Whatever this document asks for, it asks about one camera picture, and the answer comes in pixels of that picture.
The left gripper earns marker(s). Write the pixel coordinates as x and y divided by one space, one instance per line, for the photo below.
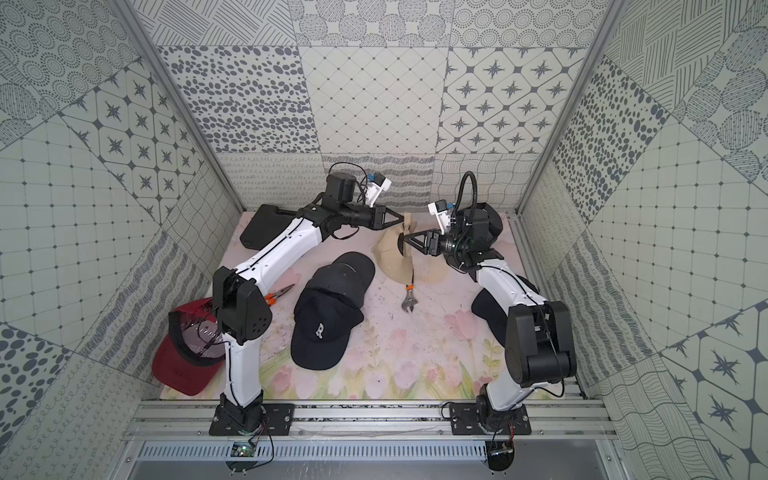
381 216

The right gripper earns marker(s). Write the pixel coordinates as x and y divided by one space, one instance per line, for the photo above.
431 242

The beige baseball cap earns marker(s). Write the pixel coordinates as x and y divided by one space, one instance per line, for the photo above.
406 265

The dark grey baseball cap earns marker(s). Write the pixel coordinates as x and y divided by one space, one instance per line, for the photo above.
486 227

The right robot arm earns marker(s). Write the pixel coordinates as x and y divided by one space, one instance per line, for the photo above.
553 358

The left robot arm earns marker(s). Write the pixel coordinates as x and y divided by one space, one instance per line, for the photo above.
239 294

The black cap behind front cap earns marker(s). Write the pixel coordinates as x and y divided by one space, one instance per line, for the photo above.
349 276

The black cap at right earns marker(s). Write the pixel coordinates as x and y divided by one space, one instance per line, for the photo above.
516 323

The black cap with white logo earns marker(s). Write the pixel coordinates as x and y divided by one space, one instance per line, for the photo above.
323 325

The red baseball cap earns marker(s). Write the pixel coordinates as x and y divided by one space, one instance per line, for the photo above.
192 352

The black plastic tool case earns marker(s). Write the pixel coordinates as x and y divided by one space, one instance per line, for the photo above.
266 224

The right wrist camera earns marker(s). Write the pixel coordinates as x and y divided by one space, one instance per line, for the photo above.
442 211

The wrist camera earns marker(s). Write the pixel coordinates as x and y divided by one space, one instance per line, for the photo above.
442 211
376 184

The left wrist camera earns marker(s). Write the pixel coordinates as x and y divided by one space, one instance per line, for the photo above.
376 184

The orange handled adjustable wrench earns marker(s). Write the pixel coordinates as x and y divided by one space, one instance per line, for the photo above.
409 302

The orange handled pliers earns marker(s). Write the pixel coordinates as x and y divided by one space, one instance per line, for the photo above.
272 297

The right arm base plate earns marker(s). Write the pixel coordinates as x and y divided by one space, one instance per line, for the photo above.
473 419

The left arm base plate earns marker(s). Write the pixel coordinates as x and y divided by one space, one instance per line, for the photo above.
231 420

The aluminium front rail frame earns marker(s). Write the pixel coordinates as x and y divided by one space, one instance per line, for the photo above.
550 434

